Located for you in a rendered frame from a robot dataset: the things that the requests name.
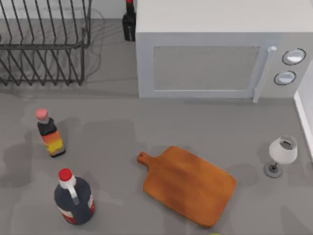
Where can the dark jug with red cap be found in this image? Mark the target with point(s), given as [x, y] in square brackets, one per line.
[73, 199]

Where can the small white table lamp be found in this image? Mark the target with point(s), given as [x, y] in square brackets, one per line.
[282, 151]

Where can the large microwave knob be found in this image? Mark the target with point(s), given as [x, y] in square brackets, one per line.
[294, 56]

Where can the pink-capped orange label bottle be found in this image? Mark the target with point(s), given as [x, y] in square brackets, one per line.
[50, 135]

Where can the wooden cutting board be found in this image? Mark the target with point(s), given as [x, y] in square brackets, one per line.
[185, 186]

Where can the black bottle with red cap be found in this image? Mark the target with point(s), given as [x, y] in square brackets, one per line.
[129, 27]

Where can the pale grey microwave oven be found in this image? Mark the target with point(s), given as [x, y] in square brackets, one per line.
[205, 34]

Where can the small microwave knob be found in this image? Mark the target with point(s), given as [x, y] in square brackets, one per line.
[284, 77]

